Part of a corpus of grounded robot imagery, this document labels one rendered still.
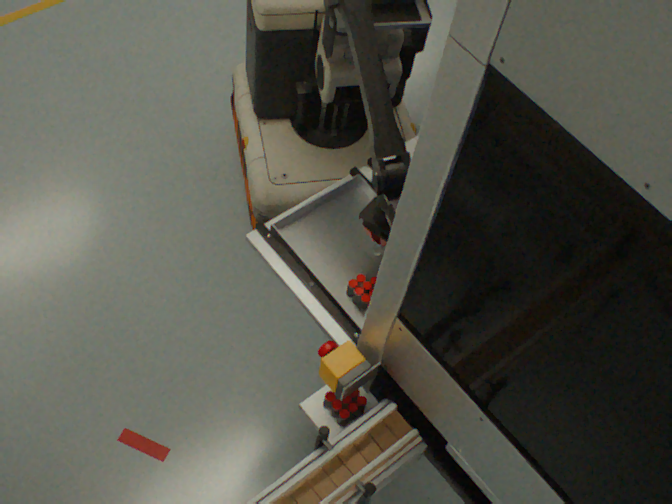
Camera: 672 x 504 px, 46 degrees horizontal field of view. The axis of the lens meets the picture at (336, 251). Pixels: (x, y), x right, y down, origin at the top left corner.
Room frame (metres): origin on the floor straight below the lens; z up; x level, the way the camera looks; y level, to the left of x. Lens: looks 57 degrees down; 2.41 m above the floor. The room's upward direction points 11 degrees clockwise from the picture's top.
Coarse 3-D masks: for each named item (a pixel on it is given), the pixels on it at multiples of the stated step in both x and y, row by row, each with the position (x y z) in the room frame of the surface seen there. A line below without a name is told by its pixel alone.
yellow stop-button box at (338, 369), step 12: (348, 348) 0.69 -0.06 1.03; (324, 360) 0.66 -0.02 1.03; (336, 360) 0.66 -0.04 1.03; (348, 360) 0.67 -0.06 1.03; (360, 360) 0.67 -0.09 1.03; (324, 372) 0.65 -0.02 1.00; (336, 372) 0.64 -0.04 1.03; (348, 372) 0.64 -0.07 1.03; (360, 372) 0.65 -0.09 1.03; (336, 384) 0.63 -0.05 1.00; (348, 384) 0.62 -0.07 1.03
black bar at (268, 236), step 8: (256, 224) 1.02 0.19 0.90; (264, 224) 1.03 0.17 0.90; (264, 232) 1.01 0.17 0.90; (272, 240) 0.99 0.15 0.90; (280, 248) 0.97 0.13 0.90; (280, 256) 0.96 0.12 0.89; (288, 256) 0.95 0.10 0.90; (288, 264) 0.94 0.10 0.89; (296, 264) 0.94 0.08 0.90; (296, 272) 0.92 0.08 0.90; (304, 272) 0.92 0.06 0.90; (304, 280) 0.90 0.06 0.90; (312, 280) 0.90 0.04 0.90; (312, 288) 0.88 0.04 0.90; (320, 296) 0.87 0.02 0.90; (328, 304) 0.85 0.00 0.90; (328, 312) 0.84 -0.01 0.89; (336, 312) 0.84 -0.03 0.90; (336, 320) 0.82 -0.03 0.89; (344, 320) 0.82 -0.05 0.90; (344, 328) 0.81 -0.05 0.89; (352, 328) 0.81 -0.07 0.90; (352, 336) 0.79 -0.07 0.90
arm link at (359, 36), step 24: (336, 0) 1.20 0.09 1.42; (360, 0) 1.21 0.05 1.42; (360, 24) 1.18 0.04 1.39; (360, 48) 1.15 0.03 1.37; (360, 72) 1.12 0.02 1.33; (384, 96) 1.09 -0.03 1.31; (384, 120) 1.06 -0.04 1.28; (384, 144) 1.03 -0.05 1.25; (384, 168) 0.99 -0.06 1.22; (408, 168) 1.00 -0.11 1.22
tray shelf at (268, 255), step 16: (368, 176) 1.24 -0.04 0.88; (320, 192) 1.16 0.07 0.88; (256, 240) 0.99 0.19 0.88; (272, 256) 0.96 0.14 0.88; (288, 272) 0.93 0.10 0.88; (288, 288) 0.89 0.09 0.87; (304, 288) 0.89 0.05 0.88; (304, 304) 0.85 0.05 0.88; (320, 304) 0.86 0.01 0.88; (320, 320) 0.82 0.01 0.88; (336, 336) 0.79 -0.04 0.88
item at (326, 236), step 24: (336, 192) 1.16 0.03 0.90; (360, 192) 1.18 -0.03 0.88; (288, 216) 1.05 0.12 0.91; (312, 216) 1.09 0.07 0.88; (336, 216) 1.10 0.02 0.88; (288, 240) 1.01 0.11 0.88; (312, 240) 1.02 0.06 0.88; (336, 240) 1.03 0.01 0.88; (360, 240) 1.05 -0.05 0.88; (312, 264) 0.96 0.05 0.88; (336, 264) 0.97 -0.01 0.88; (360, 264) 0.98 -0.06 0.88; (336, 288) 0.91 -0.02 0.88; (360, 312) 0.86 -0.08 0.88
